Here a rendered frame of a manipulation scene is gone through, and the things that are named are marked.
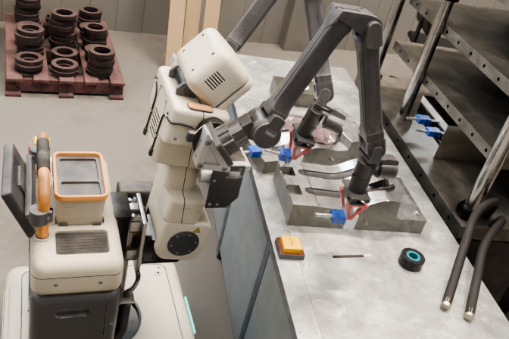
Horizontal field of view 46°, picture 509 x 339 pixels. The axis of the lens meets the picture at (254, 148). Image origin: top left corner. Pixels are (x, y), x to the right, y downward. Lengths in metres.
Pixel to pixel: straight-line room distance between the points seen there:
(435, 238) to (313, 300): 0.62
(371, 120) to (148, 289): 1.17
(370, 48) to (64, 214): 0.98
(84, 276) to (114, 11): 3.67
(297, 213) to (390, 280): 0.36
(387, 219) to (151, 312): 0.94
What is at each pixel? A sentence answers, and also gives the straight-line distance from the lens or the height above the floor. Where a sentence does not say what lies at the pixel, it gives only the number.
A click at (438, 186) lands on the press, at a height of 0.78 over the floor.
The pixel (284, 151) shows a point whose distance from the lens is 2.05.
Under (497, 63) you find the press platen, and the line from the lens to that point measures 2.55.
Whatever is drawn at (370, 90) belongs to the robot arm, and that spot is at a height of 1.38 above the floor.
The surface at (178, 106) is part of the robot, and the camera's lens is 1.63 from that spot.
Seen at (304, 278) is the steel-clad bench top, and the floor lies 0.80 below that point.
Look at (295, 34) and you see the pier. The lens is 5.53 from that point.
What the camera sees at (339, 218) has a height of 0.94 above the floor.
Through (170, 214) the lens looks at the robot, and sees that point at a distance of 1.86.
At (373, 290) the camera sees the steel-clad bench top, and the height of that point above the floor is 0.80.
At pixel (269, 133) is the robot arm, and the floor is 1.25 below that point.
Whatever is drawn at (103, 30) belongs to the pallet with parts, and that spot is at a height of 0.30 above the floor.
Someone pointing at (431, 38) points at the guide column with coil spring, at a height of 1.21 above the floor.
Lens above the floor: 2.02
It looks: 31 degrees down
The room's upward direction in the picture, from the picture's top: 14 degrees clockwise
